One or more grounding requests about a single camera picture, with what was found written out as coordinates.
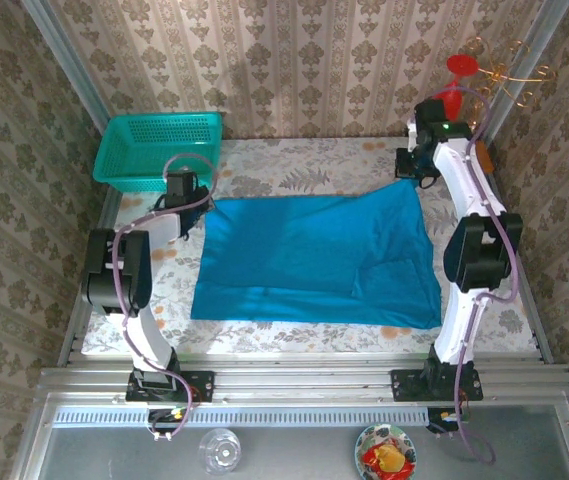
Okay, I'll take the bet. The blue t-shirt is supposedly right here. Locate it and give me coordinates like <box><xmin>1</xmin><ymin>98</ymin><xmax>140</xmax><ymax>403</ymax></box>
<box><xmin>189</xmin><ymin>178</ymin><xmax>443</xmax><ymax>330</ymax></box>

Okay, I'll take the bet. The red plastic wine glass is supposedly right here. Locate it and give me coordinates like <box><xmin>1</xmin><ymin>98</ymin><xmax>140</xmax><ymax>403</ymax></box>
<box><xmin>433</xmin><ymin>53</ymin><xmax>480</xmax><ymax>124</ymax></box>

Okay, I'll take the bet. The teal plastic basket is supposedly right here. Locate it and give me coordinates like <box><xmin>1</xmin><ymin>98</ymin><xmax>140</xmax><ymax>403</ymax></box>
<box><xmin>91</xmin><ymin>112</ymin><xmax>223</xmax><ymax>194</ymax></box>

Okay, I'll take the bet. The floral tablecloth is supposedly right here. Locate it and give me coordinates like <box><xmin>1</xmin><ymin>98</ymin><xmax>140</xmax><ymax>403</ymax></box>
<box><xmin>83</xmin><ymin>137</ymin><xmax>538</xmax><ymax>356</ymax></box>

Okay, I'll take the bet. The black connector box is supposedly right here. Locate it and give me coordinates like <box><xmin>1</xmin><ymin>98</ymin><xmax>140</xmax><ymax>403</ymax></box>
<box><xmin>426</xmin><ymin>407</ymin><xmax>470</xmax><ymax>435</ymax></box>
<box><xmin>146</xmin><ymin>407</ymin><xmax>190</xmax><ymax>434</ymax></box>

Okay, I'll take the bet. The clear plastic cup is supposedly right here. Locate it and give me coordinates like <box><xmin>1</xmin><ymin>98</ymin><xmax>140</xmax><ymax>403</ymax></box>
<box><xmin>198</xmin><ymin>428</ymin><xmax>242</xmax><ymax>475</ymax></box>

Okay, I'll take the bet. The patterned bowl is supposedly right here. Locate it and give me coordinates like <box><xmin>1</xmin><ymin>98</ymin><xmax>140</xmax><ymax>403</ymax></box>
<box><xmin>354</xmin><ymin>423</ymin><xmax>419</xmax><ymax>480</ymax></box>

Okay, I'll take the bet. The red yellow snack packet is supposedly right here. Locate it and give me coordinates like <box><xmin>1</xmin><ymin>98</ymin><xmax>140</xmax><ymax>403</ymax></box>
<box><xmin>361</xmin><ymin>444</ymin><xmax>415</xmax><ymax>476</ymax></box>

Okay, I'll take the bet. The gold wire glass rack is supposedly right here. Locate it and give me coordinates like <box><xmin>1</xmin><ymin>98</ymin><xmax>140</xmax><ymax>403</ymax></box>
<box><xmin>463</xmin><ymin>35</ymin><xmax>558</xmax><ymax>176</ymax></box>

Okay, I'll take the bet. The aluminium side rail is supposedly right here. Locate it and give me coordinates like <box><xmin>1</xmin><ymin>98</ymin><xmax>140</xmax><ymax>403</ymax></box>
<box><xmin>56</xmin><ymin>189</ymin><xmax>123</xmax><ymax>369</ymax></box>
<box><xmin>483</xmin><ymin>172</ymin><xmax>555</xmax><ymax>364</ymax></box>

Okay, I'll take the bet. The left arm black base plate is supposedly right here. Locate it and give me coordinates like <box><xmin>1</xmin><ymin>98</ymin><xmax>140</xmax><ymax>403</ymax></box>
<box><xmin>125</xmin><ymin>370</ymin><xmax>215</xmax><ymax>404</ymax></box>

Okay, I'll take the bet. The aluminium frame post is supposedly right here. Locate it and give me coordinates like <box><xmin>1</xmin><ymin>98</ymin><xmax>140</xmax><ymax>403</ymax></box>
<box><xmin>477</xmin><ymin>0</ymin><xmax>569</xmax><ymax>141</ymax></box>
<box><xmin>19</xmin><ymin>0</ymin><xmax>115</xmax><ymax>136</ymax></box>

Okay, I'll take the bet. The long aluminium mounting rail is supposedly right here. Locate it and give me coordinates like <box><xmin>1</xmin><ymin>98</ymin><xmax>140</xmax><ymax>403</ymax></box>
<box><xmin>38</xmin><ymin>352</ymin><xmax>569</xmax><ymax>406</ymax></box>

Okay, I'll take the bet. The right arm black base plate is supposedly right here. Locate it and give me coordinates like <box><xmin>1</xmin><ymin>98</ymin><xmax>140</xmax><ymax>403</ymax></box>
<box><xmin>390</xmin><ymin>368</ymin><xmax>484</xmax><ymax>403</ymax></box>

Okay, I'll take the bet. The grey slotted cable duct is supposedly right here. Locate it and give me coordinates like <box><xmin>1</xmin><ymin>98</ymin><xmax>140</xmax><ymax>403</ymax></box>
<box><xmin>52</xmin><ymin>405</ymin><xmax>430</xmax><ymax>426</ymax></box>

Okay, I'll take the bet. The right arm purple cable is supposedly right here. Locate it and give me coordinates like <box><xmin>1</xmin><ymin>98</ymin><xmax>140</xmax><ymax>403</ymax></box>
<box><xmin>433</xmin><ymin>85</ymin><xmax>521</xmax><ymax>466</ymax></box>

